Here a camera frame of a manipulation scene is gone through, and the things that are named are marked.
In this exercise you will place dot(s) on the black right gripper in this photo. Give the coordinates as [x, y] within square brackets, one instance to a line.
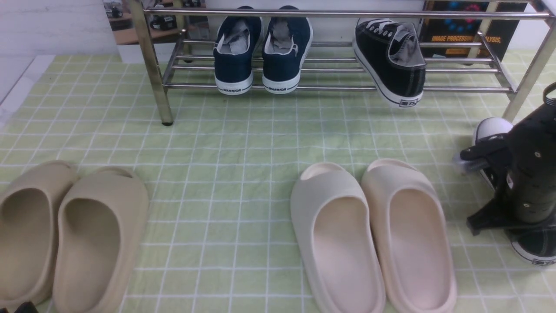
[524, 196]

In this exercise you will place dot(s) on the black canvas sneaker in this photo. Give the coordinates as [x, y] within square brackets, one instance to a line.
[390, 52]
[537, 247]

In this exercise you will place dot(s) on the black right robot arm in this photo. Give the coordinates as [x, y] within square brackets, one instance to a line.
[541, 120]

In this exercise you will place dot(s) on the chrome metal shoe rack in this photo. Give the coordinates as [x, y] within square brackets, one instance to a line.
[162, 82]

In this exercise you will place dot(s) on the right cream foam slide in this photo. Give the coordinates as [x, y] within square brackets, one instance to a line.
[410, 236]

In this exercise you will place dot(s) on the cream foam slide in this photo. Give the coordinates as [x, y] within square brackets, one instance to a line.
[330, 217]
[410, 236]

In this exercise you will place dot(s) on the left cream foam slide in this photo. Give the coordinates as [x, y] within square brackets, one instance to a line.
[330, 217]

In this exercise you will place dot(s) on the right navy canvas sneaker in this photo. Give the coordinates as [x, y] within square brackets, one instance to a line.
[286, 46]

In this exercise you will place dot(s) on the navy canvas sneaker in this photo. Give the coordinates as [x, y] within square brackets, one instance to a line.
[236, 41]
[286, 46]

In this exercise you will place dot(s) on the green checkered floor mat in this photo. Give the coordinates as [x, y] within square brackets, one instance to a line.
[219, 237]

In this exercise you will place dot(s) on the left navy canvas sneaker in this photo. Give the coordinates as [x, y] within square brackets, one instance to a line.
[236, 41]

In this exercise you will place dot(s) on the right tan foam slide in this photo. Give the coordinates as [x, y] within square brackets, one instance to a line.
[101, 222]

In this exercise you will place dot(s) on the tan foam slide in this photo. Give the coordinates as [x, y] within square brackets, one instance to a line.
[29, 231]
[101, 222]

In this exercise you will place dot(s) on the left tan foam slide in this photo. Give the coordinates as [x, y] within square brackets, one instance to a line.
[29, 231]

